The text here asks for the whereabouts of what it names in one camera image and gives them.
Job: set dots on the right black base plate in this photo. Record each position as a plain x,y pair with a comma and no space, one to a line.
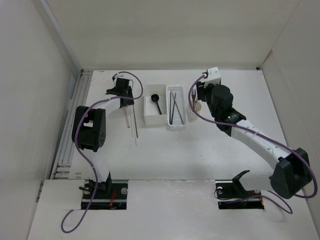
231,195

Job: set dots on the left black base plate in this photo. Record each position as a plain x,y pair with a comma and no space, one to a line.
113,199

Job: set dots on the white perforated tray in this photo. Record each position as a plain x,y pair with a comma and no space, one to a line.
180,94

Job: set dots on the brown wooden fork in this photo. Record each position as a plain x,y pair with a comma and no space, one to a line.
194,97

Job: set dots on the silver metal chopstick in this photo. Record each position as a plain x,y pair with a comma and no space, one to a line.
135,122

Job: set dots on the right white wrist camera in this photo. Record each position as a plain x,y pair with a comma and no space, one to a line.
212,76

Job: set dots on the white paper cup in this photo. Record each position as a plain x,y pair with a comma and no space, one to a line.
191,116

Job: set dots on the white square box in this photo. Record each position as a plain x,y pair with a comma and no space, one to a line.
151,114

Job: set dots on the light wooden chopstick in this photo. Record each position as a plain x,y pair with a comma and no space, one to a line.
126,117

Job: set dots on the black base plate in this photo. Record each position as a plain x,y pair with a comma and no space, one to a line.
231,195
113,199

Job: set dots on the black plastic spoon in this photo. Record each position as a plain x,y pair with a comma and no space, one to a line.
155,99

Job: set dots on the aluminium rail frame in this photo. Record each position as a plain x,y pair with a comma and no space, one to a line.
61,164

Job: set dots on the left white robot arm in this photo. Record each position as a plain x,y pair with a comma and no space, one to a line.
89,130

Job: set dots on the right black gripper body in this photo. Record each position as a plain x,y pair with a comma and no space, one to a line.
204,94

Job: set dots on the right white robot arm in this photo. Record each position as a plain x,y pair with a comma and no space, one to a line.
291,168

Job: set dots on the black chopstick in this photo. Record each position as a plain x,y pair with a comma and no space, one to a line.
173,108
170,107

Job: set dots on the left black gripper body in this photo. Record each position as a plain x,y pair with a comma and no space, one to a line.
129,102

